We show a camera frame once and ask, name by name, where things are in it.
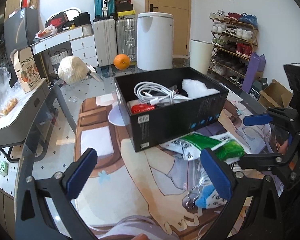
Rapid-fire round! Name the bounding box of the shoe rack with shoes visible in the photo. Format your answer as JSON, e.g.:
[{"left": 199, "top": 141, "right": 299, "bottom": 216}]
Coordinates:
[{"left": 207, "top": 10, "right": 259, "bottom": 85}]

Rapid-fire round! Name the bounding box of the white dresser with drawers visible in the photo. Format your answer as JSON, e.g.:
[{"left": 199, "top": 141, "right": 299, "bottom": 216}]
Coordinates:
[{"left": 30, "top": 26, "right": 98, "bottom": 67}]

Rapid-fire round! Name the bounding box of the grey side table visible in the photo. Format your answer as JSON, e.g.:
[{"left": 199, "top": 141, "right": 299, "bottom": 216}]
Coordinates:
[{"left": 0, "top": 78, "right": 50, "bottom": 148}]

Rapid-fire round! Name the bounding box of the teal suitcase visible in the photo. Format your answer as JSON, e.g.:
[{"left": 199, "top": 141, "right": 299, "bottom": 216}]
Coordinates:
[{"left": 94, "top": 0, "right": 115, "bottom": 22}]

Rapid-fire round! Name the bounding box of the red and white pouch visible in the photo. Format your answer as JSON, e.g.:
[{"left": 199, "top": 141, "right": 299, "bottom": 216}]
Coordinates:
[{"left": 127, "top": 100, "right": 157, "bottom": 115}]

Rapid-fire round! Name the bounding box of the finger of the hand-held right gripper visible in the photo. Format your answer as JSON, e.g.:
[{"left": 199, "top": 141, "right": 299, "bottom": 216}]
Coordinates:
[
  {"left": 238, "top": 152, "right": 291, "bottom": 173},
  {"left": 243, "top": 107, "right": 300, "bottom": 136}
]

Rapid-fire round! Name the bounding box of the dark grey refrigerator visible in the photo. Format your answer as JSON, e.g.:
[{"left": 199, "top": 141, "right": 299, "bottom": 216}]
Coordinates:
[{"left": 3, "top": 7, "right": 40, "bottom": 55}]

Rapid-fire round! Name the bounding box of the black cardboard box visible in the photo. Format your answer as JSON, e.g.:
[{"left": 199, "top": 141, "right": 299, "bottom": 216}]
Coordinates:
[{"left": 114, "top": 67, "right": 229, "bottom": 153}]

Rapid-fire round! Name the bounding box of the dark green small box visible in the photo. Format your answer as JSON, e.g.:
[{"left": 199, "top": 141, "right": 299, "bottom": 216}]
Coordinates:
[{"left": 249, "top": 79, "right": 268, "bottom": 98}]

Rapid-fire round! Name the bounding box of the silver suitcase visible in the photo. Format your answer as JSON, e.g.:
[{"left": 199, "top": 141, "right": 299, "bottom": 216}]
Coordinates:
[{"left": 115, "top": 17, "right": 138, "bottom": 62}]

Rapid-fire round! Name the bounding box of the printed fruit carton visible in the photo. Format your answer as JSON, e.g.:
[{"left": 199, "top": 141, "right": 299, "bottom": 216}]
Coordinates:
[{"left": 10, "top": 46, "right": 46, "bottom": 93}]

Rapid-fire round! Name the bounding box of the purple rolled mat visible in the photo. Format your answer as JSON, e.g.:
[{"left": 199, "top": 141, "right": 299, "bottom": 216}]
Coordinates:
[{"left": 241, "top": 53, "right": 266, "bottom": 93}]

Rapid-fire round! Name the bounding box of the white round bin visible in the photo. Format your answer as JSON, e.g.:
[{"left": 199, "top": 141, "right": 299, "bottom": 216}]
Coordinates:
[{"left": 137, "top": 12, "right": 174, "bottom": 71}]

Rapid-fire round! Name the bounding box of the green small item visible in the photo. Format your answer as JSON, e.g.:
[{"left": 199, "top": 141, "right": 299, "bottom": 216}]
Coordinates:
[{"left": 0, "top": 161, "right": 9, "bottom": 177}]

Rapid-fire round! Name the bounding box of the plastic bag of bread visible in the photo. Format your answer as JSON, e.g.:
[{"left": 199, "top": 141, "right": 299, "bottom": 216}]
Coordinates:
[{"left": 0, "top": 67, "right": 19, "bottom": 122}]

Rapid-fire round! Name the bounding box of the white suitcase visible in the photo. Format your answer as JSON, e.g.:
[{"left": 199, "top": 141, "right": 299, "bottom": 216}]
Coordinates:
[{"left": 93, "top": 19, "right": 118, "bottom": 67}]

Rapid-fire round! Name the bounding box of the white cable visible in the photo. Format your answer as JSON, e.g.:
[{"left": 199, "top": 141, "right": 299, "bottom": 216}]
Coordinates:
[{"left": 134, "top": 81, "right": 190, "bottom": 105}]

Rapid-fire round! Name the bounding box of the white printed packet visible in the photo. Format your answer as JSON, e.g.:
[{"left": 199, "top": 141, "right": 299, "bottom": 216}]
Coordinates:
[{"left": 161, "top": 137, "right": 203, "bottom": 162}]

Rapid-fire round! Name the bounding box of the woven basket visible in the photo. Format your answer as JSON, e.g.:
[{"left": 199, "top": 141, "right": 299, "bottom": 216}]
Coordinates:
[{"left": 50, "top": 50, "right": 73, "bottom": 65}]

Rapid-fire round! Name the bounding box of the black bag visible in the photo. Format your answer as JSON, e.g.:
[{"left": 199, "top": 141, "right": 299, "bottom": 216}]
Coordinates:
[{"left": 73, "top": 12, "right": 90, "bottom": 27}]

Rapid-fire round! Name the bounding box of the white paper roll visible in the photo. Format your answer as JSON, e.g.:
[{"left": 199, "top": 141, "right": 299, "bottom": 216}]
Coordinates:
[{"left": 191, "top": 39, "right": 214, "bottom": 74}]

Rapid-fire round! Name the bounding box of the bagged napa cabbage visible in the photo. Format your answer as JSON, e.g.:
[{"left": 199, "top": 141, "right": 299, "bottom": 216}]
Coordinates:
[{"left": 58, "top": 56, "right": 88, "bottom": 85}]

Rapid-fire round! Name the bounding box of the wooden door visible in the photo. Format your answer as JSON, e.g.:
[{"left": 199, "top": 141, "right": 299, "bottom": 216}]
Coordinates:
[{"left": 145, "top": 0, "right": 192, "bottom": 55}]

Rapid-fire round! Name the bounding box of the orange fruit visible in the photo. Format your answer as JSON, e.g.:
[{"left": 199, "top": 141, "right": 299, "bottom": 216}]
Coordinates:
[{"left": 113, "top": 54, "right": 131, "bottom": 70}]

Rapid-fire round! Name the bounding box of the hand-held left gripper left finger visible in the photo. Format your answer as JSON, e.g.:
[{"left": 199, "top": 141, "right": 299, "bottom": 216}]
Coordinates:
[{"left": 15, "top": 147, "right": 99, "bottom": 240}]

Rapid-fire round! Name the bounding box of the blue plush keychain toy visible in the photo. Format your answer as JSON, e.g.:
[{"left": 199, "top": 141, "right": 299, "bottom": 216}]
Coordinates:
[{"left": 186, "top": 177, "right": 230, "bottom": 209}]

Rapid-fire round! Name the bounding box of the black flat box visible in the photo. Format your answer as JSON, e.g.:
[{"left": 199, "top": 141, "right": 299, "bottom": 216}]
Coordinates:
[{"left": 115, "top": 0, "right": 134, "bottom": 13}]

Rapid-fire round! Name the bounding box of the green packet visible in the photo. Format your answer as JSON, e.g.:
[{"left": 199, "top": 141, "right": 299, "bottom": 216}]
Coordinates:
[{"left": 179, "top": 133, "right": 245, "bottom": 162}]

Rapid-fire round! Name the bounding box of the plastic bag of food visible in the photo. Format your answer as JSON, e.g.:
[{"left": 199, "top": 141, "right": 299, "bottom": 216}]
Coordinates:
[{"left": 35, "top": 25, "right": 57, "bottom": 39}]

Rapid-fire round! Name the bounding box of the red and black shoe box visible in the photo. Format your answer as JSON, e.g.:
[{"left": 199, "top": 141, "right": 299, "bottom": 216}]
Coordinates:
[{"left": 45, "top": 12, "right": 69, "bottom": 29}]

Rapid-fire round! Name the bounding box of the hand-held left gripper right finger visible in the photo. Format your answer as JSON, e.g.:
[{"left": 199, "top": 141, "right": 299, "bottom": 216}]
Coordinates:
[{"left": 200, "top": 147, "right": 287, "bottom": 240}]

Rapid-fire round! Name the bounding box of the white round disc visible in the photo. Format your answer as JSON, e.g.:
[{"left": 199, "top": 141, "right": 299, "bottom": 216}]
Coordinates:
[{"left": 108, "top": 105, "right": 130, "bottom": 127}]

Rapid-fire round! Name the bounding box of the open brown cardboard box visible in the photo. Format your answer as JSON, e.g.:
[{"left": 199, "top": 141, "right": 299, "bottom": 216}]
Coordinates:
[{"left": 258, "top": 79, "right": 293, "bottom": 109}]

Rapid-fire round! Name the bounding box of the printed table mat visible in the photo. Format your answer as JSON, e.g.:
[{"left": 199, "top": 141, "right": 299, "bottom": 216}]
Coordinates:
[{"left": 73, "top": 90, "right": 298, "bottom": 240}]

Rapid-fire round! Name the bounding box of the white foam piece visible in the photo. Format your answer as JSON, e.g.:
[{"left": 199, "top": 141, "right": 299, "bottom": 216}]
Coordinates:
[{"left": 182, "top": 79, "right": 220, "bottom": 98}]

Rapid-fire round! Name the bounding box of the yellow and black box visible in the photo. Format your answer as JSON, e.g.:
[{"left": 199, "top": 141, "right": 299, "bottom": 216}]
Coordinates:
[{"left": 117, "top": 10, "right": 136, "bottom": 19}]

